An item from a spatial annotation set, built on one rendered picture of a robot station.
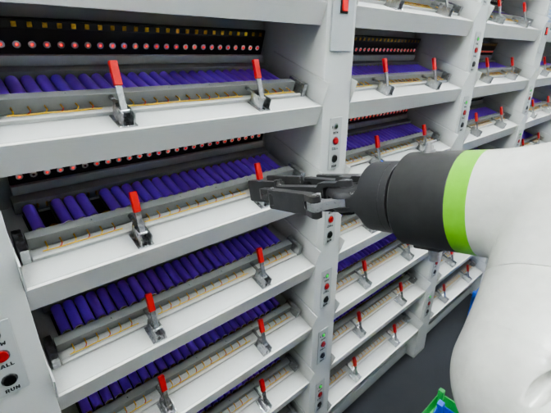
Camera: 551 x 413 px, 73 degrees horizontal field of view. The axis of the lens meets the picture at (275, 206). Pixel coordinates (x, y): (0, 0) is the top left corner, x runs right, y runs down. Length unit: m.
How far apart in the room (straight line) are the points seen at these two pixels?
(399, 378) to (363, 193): 1.49
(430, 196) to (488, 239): 0.05
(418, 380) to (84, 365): 1.39
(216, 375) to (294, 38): 0.79
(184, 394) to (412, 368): 1.17
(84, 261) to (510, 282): 0.57
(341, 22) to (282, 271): 0.58
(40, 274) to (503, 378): 0.58
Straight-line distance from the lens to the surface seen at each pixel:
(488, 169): 0.33
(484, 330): 0.27
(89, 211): 0.72
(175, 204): 0.74
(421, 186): 0.34
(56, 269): 0.65
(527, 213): 0.30
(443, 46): 1.48
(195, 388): 0.95
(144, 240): 0.68
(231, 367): 0.99
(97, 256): 0.66
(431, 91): 1.27
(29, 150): 0.58
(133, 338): 0.79
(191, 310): 0.83
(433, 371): 1.90
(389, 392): 1.76
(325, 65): 0.85
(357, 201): 0.39
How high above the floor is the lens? 1.27
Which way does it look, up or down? 22 degrees down
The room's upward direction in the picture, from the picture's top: straight up
